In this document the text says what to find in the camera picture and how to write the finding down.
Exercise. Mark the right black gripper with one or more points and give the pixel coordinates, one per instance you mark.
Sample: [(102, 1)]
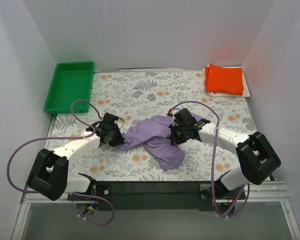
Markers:
[(175, 134)]

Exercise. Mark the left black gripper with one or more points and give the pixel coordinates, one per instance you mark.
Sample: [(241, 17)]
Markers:
[(115, 139)]

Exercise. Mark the purple t shirt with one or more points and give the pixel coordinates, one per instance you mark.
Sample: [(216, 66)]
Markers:
[(154, 135)]

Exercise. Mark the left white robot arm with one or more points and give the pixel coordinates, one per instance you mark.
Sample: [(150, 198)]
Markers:
[(50, 175)]

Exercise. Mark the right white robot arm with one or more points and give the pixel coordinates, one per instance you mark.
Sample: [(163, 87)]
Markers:
[(257, 158)]

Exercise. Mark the floral patterned table mat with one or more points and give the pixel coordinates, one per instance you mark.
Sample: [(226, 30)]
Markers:
[(135, 96)]

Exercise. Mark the green plastic tray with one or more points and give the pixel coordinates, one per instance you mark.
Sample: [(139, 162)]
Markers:
[(71, 81)]

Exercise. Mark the folded orange t shirt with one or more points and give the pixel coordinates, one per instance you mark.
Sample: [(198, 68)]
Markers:
[(223, 80)]

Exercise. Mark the folded white t shirt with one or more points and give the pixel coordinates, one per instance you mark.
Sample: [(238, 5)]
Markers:
[(247, 91)]

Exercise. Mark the aluminium frame rail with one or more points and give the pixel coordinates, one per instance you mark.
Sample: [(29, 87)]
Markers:
[(266, 215)]

